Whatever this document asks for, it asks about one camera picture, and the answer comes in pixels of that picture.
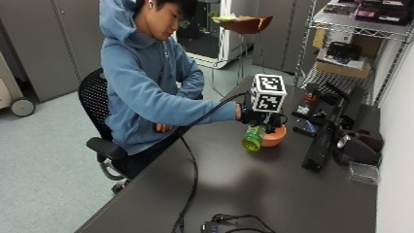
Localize green plastic bottle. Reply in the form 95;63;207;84
240;124;267;152

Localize orange bowl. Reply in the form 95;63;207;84
259;123;288;149

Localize small black and white box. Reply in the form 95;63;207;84
291;102;315;119

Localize small blue and black item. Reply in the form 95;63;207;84
292;117;320;138

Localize white marker cube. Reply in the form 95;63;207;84
248;73;288;114

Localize small red and black item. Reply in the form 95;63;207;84
302;91;320;105

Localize long black bar device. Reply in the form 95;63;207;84
299;82;366;174

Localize person in blue hoodie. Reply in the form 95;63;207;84
98;0;243;181

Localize black mesh office chair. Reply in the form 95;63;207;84
77;67;204;195

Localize black and silver mouse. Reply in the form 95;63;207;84
332;133;383;167

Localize dark maroon pouch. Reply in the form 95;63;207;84
346;128;385;153

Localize flat cardboard box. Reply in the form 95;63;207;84
312;48;372;81

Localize clear plastic box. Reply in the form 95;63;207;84
346;160;381;186

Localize black device on shelf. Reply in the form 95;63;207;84
324;41;363;63

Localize white framed glass cabinet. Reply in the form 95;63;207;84
173;0;243;70

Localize orange bar stool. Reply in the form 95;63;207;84
208;15;274;98

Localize large brown cardboard box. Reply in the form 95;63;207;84
311;26;384;60

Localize yellow-green item on stool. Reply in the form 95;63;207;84
210;14;252;23

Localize grey cart with wheel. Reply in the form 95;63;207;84
0;51;37;118

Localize grey cabinet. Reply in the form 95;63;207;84
0;0;107;104

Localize pink and black boxes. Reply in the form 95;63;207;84
322;0;414;26

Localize black glove cable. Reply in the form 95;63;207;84
169;90;251;233

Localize black hub with cables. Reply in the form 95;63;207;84
199;213;276;233

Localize metal wire shelf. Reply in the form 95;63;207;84
294;0;414;106

